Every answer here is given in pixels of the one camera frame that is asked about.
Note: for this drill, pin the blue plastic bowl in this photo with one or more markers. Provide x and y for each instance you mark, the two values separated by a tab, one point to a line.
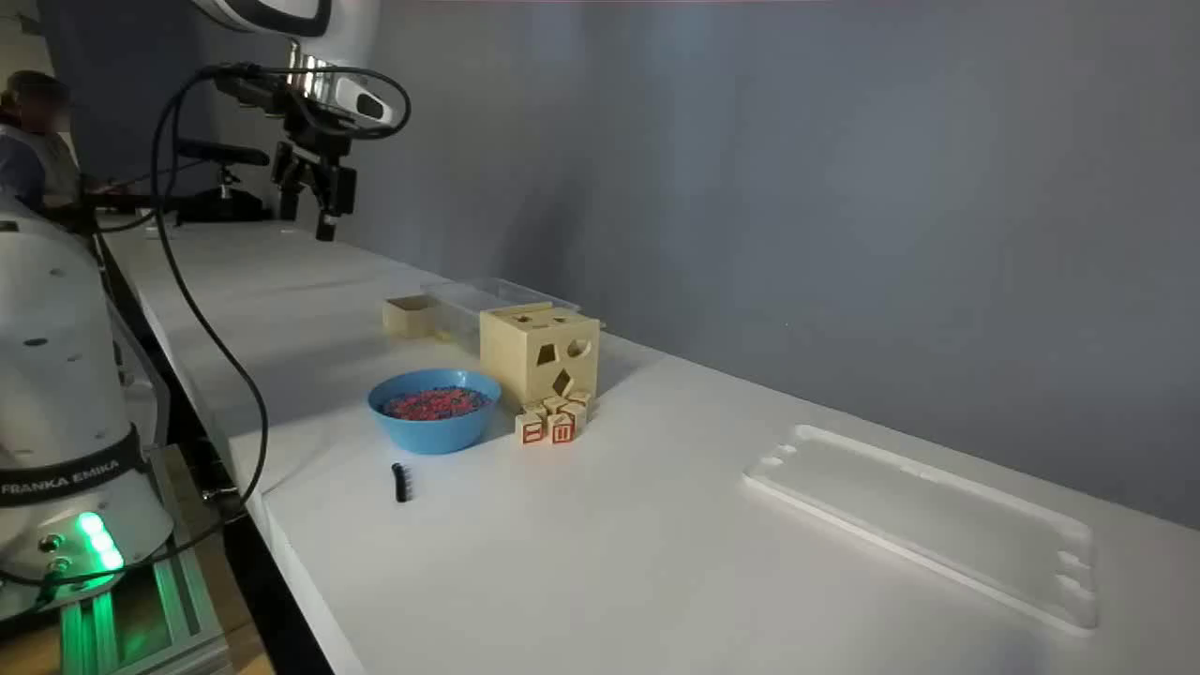
432	433

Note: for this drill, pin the clear plastic tote lid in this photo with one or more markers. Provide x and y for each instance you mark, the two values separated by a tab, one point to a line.
922	517

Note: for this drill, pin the robot mounting base plate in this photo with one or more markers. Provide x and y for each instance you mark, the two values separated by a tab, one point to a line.
164	611

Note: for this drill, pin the black marker pen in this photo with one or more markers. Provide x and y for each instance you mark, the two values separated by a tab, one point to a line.
399	481

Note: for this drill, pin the open wooden box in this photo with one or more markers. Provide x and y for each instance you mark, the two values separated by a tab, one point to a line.
405	320

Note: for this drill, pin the wooden shape sorter cube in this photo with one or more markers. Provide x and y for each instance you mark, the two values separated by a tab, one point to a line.
536	356

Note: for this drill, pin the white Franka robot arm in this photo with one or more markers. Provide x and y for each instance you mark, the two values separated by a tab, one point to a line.
50	377

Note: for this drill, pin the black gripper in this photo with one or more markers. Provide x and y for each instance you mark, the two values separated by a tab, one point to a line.
311	171

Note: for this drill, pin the red beads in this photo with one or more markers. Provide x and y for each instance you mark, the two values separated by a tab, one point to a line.
432	403

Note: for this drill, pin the seated person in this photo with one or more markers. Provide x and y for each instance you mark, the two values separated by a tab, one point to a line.
30	150

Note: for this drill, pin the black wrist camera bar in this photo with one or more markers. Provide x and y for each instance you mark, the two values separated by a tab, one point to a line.
257	82

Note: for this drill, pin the small wooden letter block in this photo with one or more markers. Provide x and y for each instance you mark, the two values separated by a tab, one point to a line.
564	425
532	427

